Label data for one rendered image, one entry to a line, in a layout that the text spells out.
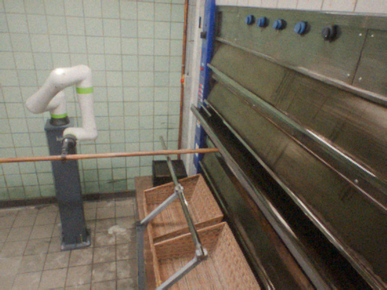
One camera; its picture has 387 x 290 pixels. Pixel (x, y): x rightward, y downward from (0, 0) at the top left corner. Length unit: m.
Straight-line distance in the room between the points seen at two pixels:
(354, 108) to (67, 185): 2.24
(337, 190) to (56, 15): 2.58
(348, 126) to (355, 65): 0.18
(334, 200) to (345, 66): 0.43
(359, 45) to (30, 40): 2.61
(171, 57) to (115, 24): 0.59
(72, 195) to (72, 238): 0.47
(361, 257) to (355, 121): 0.39
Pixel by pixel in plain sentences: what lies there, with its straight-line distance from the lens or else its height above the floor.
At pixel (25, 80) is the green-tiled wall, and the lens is 3.14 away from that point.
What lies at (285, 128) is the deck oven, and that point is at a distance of 1.30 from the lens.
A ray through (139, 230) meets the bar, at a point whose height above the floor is 0.92.
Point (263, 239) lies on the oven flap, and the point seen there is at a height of 1.05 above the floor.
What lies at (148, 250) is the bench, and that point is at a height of 0.58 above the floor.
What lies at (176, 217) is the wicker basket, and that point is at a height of 0.59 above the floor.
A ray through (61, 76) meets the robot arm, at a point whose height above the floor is 1.65.
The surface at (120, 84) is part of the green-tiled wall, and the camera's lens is 3.05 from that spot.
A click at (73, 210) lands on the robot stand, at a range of 2.84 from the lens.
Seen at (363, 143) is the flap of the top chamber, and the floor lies 1.77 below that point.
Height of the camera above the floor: 2.10
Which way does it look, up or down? 26 degrees down
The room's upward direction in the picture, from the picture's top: 4 degrees clockwise
